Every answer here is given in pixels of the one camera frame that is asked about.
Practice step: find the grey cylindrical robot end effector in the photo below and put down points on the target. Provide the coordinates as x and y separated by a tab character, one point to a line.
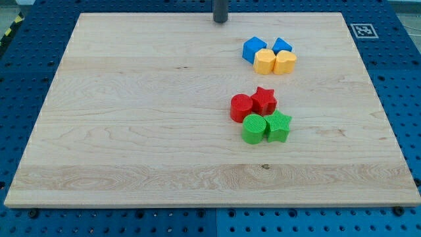
220	11

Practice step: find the small blue block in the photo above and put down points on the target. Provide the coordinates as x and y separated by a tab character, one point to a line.
281	45

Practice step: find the red cylinder block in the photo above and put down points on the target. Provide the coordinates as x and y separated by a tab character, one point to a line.
241	105

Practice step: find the red star block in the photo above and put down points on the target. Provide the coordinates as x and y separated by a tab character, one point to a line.
264	102

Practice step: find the green star block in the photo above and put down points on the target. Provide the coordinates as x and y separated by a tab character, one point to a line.
277	129

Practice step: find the light wooden board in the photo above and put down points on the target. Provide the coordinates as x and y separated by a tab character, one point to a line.
138	115

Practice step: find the white fiducial marker tag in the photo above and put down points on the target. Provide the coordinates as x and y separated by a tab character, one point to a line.
364	31

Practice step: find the blue cube block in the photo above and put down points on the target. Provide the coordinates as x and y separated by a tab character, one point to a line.
251	46

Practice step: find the black bolt front left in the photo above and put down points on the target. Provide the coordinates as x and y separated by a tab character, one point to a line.
33	213

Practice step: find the yellow hexagon block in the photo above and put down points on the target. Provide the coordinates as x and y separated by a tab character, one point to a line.
264	61

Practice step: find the yellow heart block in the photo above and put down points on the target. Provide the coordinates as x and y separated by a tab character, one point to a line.
285	62

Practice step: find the green cylinder block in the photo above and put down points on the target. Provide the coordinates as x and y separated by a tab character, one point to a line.
254	127

